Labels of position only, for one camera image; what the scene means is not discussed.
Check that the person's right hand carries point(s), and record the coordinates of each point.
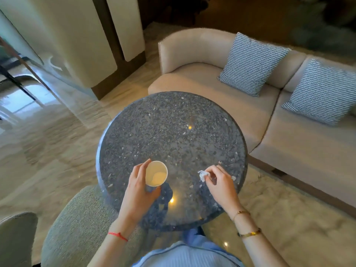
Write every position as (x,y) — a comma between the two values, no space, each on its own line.
(225,191)

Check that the person's left hand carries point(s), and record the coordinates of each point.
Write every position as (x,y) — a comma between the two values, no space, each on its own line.
(133,202)

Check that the white tissue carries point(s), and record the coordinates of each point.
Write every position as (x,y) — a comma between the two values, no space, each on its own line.
(202,175)

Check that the red paper cup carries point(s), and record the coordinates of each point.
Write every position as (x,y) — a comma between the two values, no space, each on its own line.
(155,175)

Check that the person's right forearm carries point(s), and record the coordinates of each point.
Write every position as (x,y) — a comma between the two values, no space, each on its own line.
(261,253)

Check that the blue jeans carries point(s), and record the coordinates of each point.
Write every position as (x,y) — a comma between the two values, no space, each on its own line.
(193,237)

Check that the light blue ribbed shirt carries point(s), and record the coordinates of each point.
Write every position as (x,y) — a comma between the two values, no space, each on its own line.
(189,255)

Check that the round grey stone table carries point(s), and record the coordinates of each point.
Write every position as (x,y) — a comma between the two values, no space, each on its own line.
(172,130)

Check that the white seat with brown plinth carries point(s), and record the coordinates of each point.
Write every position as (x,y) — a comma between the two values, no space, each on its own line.
(256,113)

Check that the blue houndstooth cushion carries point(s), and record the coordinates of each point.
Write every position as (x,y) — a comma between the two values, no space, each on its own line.
(250,63)
(319,91)

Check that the row of black-legged bar stools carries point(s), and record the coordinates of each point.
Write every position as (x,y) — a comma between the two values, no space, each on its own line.
(15,80)

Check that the white curved counter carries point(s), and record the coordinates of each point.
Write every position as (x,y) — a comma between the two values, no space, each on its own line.
(78,38)

